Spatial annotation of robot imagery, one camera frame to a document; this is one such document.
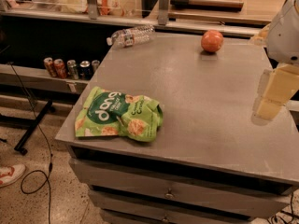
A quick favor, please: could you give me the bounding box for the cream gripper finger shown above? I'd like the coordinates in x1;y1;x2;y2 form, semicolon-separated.
255;63;299;120
249;24;270;47

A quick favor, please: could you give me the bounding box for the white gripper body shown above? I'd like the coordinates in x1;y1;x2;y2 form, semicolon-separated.
266;0;299;64

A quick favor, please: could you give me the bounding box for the red orange apple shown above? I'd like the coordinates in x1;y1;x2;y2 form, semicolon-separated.
201;30;223;52

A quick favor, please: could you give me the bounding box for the green rice chip bag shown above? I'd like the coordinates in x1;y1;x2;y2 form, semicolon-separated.
75;87;163;142

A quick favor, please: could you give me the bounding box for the orange white snack bag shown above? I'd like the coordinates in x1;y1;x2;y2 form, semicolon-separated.
97;0;124;16

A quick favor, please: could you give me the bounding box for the top grey drawer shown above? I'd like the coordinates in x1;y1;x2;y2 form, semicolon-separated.
69;159;288;219

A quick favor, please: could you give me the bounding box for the grey drawer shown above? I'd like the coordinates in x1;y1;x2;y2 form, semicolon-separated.
69;159;288;219
89;190;250;224

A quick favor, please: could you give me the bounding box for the grey metal drawer cabinet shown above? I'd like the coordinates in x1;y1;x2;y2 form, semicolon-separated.
54;32;299;224

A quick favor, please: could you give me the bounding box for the clear plastic water bottle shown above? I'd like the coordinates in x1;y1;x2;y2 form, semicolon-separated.
107;25;155;48

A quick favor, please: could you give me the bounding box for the grey soda can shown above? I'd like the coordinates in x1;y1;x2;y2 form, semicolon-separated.
92;60;100;72

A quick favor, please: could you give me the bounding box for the dark blue soda can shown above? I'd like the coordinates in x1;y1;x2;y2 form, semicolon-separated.
79;61;92;80

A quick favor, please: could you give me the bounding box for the silver soda can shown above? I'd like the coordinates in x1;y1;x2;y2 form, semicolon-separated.
67;60;79;79

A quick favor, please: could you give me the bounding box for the red soda can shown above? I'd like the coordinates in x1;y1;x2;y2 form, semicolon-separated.
53;59;67;78

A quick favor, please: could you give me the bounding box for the middle grey drawer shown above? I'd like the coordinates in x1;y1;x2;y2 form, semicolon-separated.
89;190;250;224

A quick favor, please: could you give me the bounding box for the orange soda can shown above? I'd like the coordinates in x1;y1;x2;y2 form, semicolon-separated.
43;57;57;77

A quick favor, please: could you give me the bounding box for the black metal stand leg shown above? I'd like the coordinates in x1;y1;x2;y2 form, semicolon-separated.
14;101;52;155

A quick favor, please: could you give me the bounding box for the white orange sneaker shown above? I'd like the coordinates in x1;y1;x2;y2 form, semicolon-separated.
0;164;26;188

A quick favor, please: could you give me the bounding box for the black floor cable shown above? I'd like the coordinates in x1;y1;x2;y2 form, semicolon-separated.
7;61;54;224

